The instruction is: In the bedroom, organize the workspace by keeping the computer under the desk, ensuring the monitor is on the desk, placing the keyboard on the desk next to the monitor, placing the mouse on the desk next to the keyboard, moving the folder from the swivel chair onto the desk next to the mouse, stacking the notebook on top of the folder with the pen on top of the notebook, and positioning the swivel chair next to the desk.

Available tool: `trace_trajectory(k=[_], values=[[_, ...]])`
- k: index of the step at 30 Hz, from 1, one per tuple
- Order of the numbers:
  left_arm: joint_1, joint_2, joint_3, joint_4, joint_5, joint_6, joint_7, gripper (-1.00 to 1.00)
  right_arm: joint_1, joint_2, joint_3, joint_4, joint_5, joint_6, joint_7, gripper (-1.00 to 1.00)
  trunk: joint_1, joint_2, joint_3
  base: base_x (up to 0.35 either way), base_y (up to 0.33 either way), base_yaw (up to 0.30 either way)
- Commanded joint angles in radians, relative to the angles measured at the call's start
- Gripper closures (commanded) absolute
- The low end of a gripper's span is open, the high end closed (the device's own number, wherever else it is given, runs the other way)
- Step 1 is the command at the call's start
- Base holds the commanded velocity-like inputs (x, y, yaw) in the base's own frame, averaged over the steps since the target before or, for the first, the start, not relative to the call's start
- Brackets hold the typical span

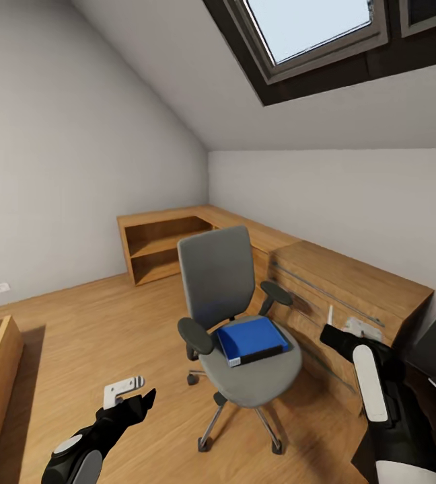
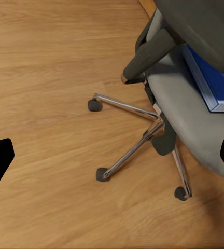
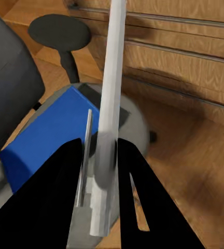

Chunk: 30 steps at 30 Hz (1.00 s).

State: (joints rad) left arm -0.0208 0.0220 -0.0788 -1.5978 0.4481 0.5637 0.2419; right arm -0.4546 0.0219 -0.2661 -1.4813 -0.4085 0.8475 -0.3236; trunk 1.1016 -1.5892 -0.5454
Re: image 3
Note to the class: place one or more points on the pen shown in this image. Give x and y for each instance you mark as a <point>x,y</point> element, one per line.
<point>102,185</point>

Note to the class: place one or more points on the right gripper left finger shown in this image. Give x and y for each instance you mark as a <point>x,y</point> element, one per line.
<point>38,215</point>

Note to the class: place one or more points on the folder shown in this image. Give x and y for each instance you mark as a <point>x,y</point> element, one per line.
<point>63,121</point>

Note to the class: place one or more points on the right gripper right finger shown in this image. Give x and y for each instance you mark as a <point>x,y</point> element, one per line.
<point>168,227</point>

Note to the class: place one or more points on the swivel chair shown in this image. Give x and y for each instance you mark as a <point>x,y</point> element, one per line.
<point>21,87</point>

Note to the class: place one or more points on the bookcase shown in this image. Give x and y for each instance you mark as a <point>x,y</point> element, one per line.
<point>19,14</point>

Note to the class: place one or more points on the cabinet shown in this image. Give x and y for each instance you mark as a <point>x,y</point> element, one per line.
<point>173,50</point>

